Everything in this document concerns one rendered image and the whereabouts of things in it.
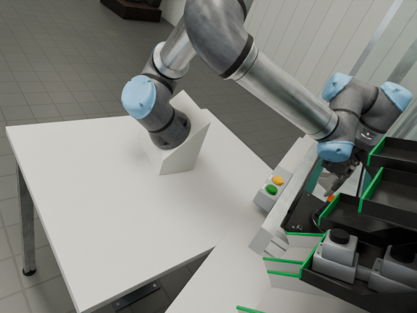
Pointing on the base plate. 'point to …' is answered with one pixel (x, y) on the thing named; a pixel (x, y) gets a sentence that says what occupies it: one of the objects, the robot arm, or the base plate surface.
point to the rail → (283, 203)
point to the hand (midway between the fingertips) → (329, 194)
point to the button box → (262, 197)
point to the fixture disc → (316, 222)
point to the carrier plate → (303, 213)
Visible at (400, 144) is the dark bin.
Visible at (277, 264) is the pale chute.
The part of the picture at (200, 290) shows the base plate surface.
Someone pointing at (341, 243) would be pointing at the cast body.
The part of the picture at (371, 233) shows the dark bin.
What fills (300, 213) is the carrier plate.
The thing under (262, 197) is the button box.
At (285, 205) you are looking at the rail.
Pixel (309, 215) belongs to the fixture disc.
